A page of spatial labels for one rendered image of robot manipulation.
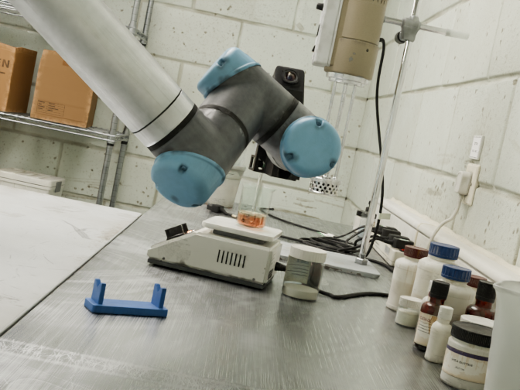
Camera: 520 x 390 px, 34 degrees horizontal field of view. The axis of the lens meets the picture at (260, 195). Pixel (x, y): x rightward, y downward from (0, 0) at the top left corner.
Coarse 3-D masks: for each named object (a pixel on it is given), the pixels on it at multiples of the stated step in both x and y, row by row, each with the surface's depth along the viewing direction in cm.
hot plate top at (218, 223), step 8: (216, 216) 147; (208, 224) 137; (216, 224) 137; (224, 224) 138; (232, 224) 140; (232, 232) 136; (240, 232) 136; (248, 232) 136; (256, 232) 137; (264, 232) 139; (272, 232) 141; (280, 232) 144; (264, 240) 136; (272, 240) 136
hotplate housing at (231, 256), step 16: (176, 240) 138; (192, 240) 137; (208, 240) 136; (224, 240) 137; (240, 240) 137; (256, 240) 138; (160, 256) 138; (176, 256) 137; (192, 256) 137; (208, 256) 137; (224, 256) 136; (240, 256) 136; (256, 256) 135; (272, 256) 136; (192, 272) 138; (208, 272) 137; (224, 272) 136; (240, 272) 136; (256, 272) 136; (272, 272) 142
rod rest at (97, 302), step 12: (96, 288) 103; (156, 288) 108; (84, 300) 104; (96, 300) 103; (108, 300) 105; (120, 300) 106; (156, 300) 107; (96, 312) 102; (108, 312) 103; (120, 312) 103; (132, 312) 104; (144, 312) 105; (156, 312) 106
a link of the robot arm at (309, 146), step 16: (304, 112) 107; (288, 128) 105; (304, 128) 104; (320, 128) 104; (272, 144) 106; (288, 144) 104; (304, 144) 104; (320, 144) 104; (336, 144) 104; (288, 160) 104; (304, 160) 104; (320, 160) 104; (336, 160) 105; (304, 176) 108
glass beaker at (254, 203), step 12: (252, 180) 143; (252, 192) 138; (264, 192) 139; (240, 204) 140; (252, 204) 139; (264, 204) 139; (240, 216) 140; (252, 216) 139; (264, 216) 140; (252, 228) 139; (264, 228) 141
